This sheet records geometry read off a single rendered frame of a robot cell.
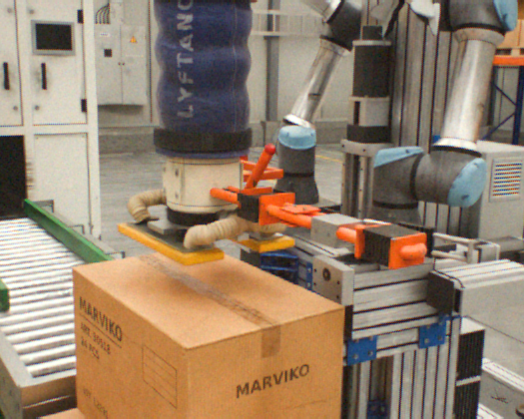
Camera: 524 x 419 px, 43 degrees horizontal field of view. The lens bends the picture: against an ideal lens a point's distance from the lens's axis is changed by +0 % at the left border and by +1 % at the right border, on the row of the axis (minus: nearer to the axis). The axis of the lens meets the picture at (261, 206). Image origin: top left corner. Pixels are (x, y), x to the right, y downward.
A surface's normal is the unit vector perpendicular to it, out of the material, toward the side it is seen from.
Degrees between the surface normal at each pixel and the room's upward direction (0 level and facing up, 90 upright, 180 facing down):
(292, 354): 90
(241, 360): 90
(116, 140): 89
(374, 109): 90
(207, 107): 75
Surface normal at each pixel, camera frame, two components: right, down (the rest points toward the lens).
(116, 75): 0.46, 0.20
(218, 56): 0.30, -0.11
